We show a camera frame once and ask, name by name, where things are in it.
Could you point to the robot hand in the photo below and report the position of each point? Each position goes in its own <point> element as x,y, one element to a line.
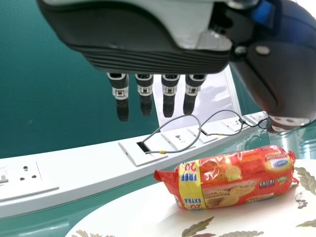
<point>148,32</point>

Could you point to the red biscuit packet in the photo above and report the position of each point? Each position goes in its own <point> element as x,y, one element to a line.
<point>234,177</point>

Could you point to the plate with brown leaf pattern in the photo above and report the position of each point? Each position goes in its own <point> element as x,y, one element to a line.
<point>148,217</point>

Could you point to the white partition panel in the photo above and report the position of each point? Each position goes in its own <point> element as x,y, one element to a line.
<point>217,93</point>

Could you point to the white socket strip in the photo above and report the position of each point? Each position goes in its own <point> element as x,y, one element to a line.
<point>86,168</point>

